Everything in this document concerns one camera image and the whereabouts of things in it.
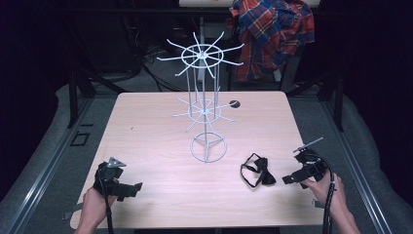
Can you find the black bow tie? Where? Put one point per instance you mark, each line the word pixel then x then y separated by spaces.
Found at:
pixel 261 172

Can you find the person's left hand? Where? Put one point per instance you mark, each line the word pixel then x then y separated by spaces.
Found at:
pixel 94 204

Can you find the black metal stand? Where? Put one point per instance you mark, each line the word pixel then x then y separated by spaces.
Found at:
pixel 79 87
pixel 328 94

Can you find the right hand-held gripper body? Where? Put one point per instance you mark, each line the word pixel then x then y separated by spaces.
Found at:
pixel 310 165

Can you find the plaid shirt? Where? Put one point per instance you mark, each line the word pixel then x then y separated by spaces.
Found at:
pixel 271 35

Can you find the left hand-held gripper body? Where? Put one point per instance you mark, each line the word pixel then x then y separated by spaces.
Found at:
pixel 108 177

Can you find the person's right hand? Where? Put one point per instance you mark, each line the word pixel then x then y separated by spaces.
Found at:
pixel 324 191

